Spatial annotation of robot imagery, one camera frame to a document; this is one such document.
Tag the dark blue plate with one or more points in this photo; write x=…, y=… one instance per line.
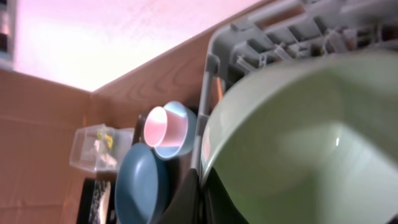
x=142, y=187

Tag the brown serving tray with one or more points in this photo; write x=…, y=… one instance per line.
x=177, y=168

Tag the mint green bowl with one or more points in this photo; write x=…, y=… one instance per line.
x=309, y=141

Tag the grey dishwasher rack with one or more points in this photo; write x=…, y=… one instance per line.
x=290, y=30

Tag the pink cup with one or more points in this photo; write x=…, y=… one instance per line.
x=158, y=130

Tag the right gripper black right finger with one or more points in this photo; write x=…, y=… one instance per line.
x=218, y=207

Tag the pile of white rice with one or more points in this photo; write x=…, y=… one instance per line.
x=100, y=202

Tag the black food waste tray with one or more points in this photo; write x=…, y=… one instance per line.
x=85, y=203

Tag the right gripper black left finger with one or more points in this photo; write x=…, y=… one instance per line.
x=183, y=208

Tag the white tissue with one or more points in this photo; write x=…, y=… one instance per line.
x=103, y=158

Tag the light blue bowl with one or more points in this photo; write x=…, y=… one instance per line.
x=187, y=128

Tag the clear plastic bin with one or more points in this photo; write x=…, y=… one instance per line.
x=82, y=158

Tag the green snack wrapper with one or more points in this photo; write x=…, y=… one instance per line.
x=106, y=138

